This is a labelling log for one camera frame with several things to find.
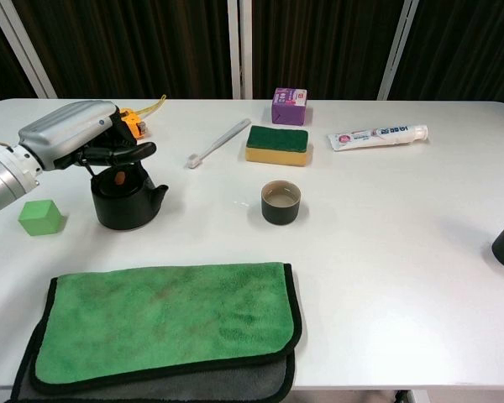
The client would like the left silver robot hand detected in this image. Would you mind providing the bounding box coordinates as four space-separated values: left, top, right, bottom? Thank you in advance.
17 99 138 173

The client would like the black teapot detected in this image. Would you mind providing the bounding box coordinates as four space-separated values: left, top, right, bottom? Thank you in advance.
90 141 170 231

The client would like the orange yellow small toy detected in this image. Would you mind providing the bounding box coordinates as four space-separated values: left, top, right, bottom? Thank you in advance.
118 95 168 141

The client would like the green cube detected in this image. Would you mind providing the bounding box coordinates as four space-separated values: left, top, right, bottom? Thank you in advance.
17 199 64 238

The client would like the dark pleated curtain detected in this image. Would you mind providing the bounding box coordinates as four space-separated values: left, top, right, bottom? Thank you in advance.
0 0 504 106

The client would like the white toothbrush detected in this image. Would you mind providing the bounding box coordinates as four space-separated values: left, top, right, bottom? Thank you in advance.
187 118 252 170

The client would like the green yellow sponge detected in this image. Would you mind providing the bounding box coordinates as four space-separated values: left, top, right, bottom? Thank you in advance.
244 124 314 168

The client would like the green and grey cloth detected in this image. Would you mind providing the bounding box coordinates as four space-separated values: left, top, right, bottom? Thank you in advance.
10 262 303 403

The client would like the purple soap box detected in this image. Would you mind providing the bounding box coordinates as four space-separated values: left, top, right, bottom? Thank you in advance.
270 86 311 127

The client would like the white toothpaste tube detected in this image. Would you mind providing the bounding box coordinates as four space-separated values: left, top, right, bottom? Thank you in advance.
327 123 429 153

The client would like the white frame post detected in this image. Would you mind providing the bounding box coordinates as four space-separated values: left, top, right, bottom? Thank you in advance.
377 0 419 101
0 0 58 100
226 0 242 100
239 0 254 100

